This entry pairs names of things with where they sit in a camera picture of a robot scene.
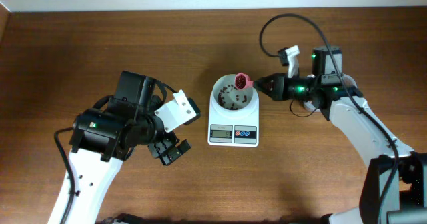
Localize white round bowl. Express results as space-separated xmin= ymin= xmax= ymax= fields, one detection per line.
xmin=212 ymin=74 xmax=254 ymax=111

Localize right black cable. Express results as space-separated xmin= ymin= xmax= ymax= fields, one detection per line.
xmin=258 ymin=13 xmax=401 ymax=224

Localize left black cable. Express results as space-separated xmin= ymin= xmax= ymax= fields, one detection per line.
xmin=53 ymin=127 xmax=76 ymax=224

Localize clear plastic bean container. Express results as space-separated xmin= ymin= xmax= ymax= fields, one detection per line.
xmin=301 ymin=74 xmax=357 ymax=112

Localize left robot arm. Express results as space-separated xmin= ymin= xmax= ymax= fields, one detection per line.
xmin=49 ymin=71 xmax=200 ymax=223

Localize red beans in bowl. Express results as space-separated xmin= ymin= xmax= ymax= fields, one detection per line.
xmin=216 ymin=84 xmax=248 ymax=111

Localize pink measuring scoop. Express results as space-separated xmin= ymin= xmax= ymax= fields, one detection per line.
xmin=234 ymin=73 xmax=253 ymax=90

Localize white digital kitchen scale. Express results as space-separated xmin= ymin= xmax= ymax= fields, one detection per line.
xmin=207 ymin=89 xmax=260 ymax=147

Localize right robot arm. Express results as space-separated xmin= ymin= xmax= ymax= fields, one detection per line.
xmin=254 ymin=46 xmax=426 ymax=223

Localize black cable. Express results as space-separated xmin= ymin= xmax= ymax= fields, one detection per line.
xmin=258 ymin=13 xmax=401 ymax=224
xmin=53 ymin=127 xmax=76 ymax=224

